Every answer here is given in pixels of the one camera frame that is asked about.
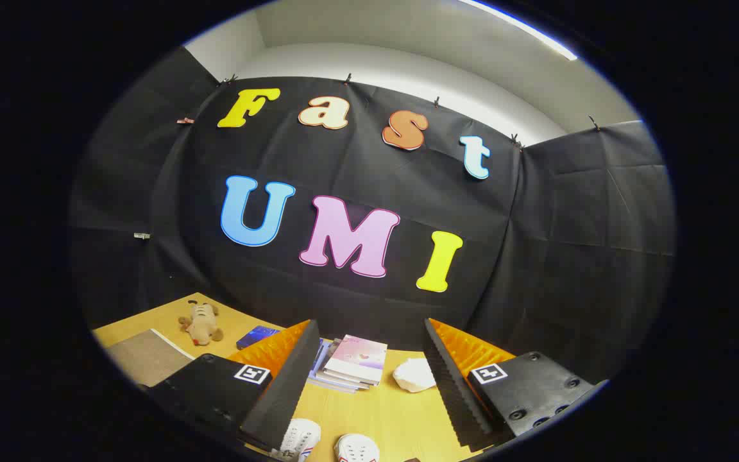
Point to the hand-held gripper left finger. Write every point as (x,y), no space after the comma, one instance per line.
(283,398)

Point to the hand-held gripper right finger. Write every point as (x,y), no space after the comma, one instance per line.
(450,391)

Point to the white canvas shoe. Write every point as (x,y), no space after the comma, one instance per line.
(356,448)
(299,439)

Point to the beige fabric storage box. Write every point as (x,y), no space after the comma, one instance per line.
(148,358)

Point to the light blue book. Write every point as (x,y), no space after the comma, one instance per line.
(318,380)

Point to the dark blue book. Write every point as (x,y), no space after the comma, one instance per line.
(255,335)

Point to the pink cover book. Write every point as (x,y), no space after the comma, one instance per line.
(356,358)

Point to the tan plush dog toy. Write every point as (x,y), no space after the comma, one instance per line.
(203,327)

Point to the red clip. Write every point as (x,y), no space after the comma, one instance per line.
(185,120)

